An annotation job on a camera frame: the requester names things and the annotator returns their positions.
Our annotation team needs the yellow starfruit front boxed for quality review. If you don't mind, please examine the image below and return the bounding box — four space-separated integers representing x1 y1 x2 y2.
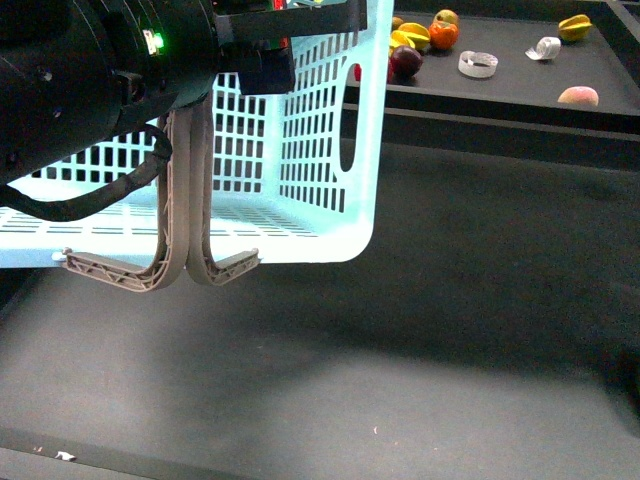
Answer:
388 30 415 55

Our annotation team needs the dark purple plum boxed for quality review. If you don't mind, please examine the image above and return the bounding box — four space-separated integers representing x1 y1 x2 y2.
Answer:
390 45 423 79

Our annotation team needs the light blue plastic basket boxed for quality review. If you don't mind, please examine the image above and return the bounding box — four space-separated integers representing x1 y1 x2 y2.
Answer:
1 1 393 268

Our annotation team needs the yellow starfruit right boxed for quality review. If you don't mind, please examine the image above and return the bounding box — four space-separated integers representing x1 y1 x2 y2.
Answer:
558 14 592 42

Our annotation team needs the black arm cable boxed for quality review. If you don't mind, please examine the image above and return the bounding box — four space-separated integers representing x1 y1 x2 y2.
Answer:
0 124 175 223

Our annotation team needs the white tape ring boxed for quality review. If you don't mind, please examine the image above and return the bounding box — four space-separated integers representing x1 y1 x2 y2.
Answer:
457 50 500 80

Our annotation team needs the yellow mango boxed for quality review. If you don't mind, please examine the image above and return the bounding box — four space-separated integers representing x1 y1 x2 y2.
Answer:
398 22 431 50

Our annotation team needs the red yellow apple back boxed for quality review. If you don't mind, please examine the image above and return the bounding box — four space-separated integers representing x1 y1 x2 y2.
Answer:
433 9 460 26

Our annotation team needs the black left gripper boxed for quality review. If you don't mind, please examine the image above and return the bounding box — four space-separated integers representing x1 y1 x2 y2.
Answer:
213 1 367 95

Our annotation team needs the pink peach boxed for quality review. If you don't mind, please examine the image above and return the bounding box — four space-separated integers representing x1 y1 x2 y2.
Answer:
557 86 599 107

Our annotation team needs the orange persimmon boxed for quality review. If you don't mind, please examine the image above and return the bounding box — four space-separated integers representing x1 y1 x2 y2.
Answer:
428 21 459 50

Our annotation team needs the yellow starfruit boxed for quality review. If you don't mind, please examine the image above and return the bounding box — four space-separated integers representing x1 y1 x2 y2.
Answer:
388 30 415 55
558 14 592 42

